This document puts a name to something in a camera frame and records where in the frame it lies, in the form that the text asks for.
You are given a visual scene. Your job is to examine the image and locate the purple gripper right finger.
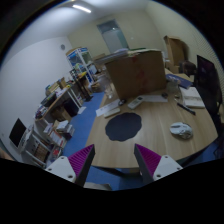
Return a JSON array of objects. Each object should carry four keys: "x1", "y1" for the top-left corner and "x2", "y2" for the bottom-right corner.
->
[{"x1": 134, "y1": 144, "x2": 182, "y2": 185}]

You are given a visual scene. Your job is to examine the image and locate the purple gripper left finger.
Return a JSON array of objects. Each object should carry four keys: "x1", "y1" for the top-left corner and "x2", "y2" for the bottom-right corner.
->
[{"x1": 46, "y1": 145, "x2": 95, "y2": 186}]

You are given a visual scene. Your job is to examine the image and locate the dark round mouse pad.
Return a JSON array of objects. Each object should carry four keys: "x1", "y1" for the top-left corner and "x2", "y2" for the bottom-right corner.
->
[{"x1": 105, "y1": 113, "x2": 142, "y2": 142}]

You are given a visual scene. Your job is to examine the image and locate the white storage shelf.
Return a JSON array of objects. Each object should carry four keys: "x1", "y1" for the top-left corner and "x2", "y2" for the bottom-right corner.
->
[{"x1": 18, "y1": 120, "x2": 69, "y2": 168}]

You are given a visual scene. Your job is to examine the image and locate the white papers on table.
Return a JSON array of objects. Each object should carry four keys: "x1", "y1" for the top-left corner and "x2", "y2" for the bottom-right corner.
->
[{"x1": 96, "y1": 99, "x2": 120, "y2": 117}]

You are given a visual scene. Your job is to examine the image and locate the white keyboard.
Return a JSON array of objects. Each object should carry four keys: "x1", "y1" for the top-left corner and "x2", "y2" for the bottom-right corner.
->
[{"x1": 104, "y1": 107, "x2": 121, "y2": 118}]

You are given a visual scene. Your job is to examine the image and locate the cluttered wooden desk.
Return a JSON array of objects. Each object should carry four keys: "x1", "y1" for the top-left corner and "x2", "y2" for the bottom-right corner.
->
[{"x1": 34, "y1": 82, "x2": 81, "y2": 121}]

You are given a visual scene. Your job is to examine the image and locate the black pen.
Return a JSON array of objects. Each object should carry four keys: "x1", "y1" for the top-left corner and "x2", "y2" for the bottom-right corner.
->
[{"x1": 177, "y1": 102, "x2": 196, "y2": 115}]

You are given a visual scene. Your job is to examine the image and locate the white remote control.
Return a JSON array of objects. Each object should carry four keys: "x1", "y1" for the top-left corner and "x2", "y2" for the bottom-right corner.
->
[{"x1": 128, "y1": 96, "x2": 143, "y2": 109}]

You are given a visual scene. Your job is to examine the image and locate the white paper sheet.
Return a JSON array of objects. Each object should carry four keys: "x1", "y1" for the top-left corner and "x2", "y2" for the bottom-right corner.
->
[{"x1": 142, "y1": 95, "x2": 168, "y2": 103}]

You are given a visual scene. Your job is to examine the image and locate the black monitor on shelf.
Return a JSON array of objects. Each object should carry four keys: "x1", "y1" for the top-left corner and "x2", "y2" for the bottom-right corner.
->
[{"x1": 9, "y1": 119, "x2": 26, "y2": 147}]

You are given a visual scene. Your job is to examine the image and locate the small black round object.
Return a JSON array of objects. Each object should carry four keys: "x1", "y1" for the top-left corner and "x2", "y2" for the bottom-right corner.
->
[{"x1": 118, "y1": 99, "x2": 127, "y2": 106}]

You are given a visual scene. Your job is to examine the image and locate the open white notebook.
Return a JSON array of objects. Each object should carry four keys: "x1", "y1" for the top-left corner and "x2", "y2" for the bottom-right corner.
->
[{"x1": 180, "y1": 87, "x2": 205, "y2": 108}]

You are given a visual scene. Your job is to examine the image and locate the clear plastic cup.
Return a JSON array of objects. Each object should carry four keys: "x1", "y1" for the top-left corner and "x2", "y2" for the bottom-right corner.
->
[{"x1": 104, "y1": 85, "x2": 114, "y2": 99}]

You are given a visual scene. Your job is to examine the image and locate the blue book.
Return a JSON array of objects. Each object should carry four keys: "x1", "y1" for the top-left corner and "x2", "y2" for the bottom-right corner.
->
[{"x1": 166, "y1": 74, "x2": 193, "y2": 89}]

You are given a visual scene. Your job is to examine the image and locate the large cardboard box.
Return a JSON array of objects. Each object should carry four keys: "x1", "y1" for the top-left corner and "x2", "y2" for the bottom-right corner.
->
[{"x1": 106, "y1": 51, "x2": 166, "y2": 99}]

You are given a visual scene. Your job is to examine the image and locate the black computer monitor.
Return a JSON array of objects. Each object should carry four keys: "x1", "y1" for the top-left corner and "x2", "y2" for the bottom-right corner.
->
[{"x1": 194, "y1": 54, "x2": 224, "y2": 124}]

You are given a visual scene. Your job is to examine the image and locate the glass display cabinet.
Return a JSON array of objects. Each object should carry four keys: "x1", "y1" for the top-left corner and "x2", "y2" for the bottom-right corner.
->
[{"x1": 66, "y1": 47, "x2": 97, "y2": 83}]

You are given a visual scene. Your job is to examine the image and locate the grey door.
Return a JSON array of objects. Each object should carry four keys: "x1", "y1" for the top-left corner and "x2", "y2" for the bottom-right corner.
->
[{"x1": 97, "y1": 19, "x2": 129, "y2": 53}]

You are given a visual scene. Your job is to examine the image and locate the ceiling light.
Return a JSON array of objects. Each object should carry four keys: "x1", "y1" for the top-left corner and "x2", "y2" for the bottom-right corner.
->
[{"x1": 72, "y1": 5, "x2": 92, "y2": 14}]

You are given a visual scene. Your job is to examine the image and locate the cardboard box at wall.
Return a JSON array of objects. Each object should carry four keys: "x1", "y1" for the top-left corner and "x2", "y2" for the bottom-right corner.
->
[{"x1": 164, "y1": 36, "x2": 185, "y2": 73}]

